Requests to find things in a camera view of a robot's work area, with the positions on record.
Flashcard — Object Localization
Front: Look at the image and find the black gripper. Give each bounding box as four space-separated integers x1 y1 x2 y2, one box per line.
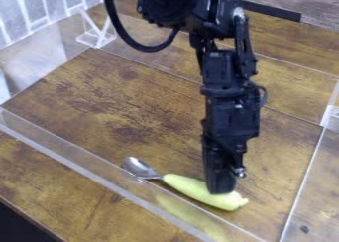
201 85 266 194

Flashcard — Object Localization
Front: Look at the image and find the green handled metal spoon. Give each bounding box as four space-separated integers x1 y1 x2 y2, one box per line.
121 157 249 211

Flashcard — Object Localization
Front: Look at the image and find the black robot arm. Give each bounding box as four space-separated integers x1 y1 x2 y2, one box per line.
135 0 266 194

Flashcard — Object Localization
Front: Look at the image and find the clear acrylic right barrier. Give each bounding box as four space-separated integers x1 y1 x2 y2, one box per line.
278 81 339 242

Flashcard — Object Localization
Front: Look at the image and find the clear acrylic barrier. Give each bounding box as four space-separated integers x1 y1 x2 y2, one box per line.
278 81 339 242
0 108 264 242

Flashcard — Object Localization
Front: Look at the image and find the clear acrylic front barrier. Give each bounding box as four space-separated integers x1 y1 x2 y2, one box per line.
0 108 264 242

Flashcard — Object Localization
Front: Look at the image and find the black wall strip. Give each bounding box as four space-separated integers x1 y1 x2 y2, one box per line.
241 0 301 22

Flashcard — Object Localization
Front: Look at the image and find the clear acrylic corner bracket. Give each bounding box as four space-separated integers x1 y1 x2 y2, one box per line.
75 11 117 49

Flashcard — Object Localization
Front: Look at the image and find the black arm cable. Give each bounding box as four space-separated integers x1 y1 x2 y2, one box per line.
101 0 181 53

